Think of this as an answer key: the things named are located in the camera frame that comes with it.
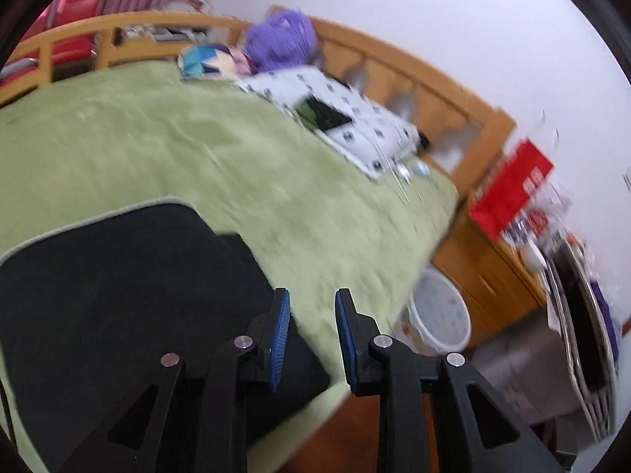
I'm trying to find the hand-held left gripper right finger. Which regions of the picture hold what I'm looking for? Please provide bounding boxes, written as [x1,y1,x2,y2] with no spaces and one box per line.
[334,288,565,473]

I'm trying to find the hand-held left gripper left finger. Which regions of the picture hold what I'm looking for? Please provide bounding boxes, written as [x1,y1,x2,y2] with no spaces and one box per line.
[56,287,291,473]

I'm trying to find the black pants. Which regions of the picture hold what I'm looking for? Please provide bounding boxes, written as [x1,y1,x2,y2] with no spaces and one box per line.
[0,202,331,473]

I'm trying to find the white plastic bucket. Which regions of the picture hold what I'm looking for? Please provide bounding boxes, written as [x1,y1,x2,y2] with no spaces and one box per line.
[401,271,473,356]

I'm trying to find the wooden nightstand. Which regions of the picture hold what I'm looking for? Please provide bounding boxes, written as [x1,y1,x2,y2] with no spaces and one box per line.
[431,212,548,350]

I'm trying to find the grey box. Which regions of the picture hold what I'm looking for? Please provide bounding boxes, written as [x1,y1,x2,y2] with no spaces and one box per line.
[468,315,577,425]

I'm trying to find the green fleece blanket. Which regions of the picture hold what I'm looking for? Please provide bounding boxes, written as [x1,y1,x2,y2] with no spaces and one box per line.
[0,61,461,473]

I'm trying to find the white floral pillow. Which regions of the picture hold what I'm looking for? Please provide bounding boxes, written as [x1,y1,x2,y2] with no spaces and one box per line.
[234,65,425,181]

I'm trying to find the red box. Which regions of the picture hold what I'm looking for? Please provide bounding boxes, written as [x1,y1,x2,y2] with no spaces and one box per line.
[468,138,554,242]

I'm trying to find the black smartphone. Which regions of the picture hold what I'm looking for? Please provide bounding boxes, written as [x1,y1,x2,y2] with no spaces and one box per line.
[293,96,352,134]

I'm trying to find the black framed panel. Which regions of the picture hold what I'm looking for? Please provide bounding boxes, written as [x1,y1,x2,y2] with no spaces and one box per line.
[545,244,619,441]

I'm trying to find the geometric patterned pillow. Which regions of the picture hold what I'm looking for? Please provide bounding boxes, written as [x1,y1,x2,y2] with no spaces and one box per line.
[177,42,254,80]

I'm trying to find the purple plush toy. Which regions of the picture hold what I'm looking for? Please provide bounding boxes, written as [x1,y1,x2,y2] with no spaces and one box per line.
[244,7,319,72]

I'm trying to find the pile of papers and boxes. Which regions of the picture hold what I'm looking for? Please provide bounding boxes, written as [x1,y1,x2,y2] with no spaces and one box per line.
[118,0,213,43]

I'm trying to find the white charging cable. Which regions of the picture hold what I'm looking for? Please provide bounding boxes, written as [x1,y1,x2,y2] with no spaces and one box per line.
[375,143,427,205]

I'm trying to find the wooden bed frame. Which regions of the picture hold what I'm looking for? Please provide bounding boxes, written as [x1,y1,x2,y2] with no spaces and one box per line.
[0,10,518,198]

